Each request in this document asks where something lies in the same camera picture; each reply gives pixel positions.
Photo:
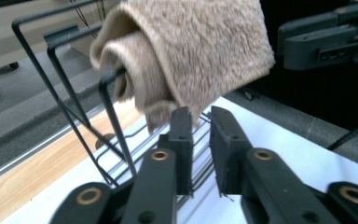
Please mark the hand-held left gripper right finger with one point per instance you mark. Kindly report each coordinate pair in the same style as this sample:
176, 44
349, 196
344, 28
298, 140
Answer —
227, 155

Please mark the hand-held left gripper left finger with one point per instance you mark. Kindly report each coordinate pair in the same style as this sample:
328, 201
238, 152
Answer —
181, 149

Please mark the beige terry towel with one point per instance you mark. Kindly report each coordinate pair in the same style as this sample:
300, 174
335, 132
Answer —
199, 53

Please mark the white table mat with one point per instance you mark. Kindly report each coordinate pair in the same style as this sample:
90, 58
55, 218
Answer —
292, 149

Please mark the black caster wheel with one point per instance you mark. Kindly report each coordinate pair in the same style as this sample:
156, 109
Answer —
13, 65

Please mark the beige rolling furniture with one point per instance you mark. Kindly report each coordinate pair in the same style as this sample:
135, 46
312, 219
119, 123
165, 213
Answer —
6, 34

